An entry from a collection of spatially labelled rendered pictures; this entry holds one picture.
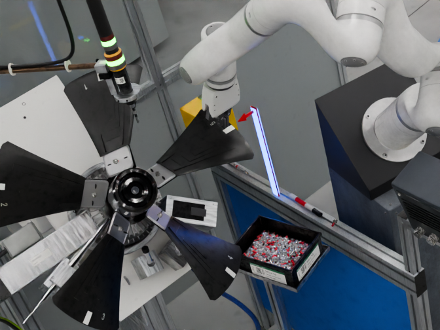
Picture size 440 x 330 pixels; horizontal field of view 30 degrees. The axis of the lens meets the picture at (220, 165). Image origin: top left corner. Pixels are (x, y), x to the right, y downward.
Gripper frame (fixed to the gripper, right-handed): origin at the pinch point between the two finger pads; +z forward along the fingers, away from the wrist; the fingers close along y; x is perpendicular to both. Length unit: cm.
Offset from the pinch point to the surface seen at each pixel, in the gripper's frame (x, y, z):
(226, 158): 7.7, 5.7, 5.0
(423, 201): 62, -6, -18
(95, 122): -20.5, 27.4, -3.3
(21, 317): -36, 63, 80
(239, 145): 6.3, -0.2, 5.3
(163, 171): -1.2, 20.4, 6.1
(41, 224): -40, 44, 48
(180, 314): -30, 5, 138
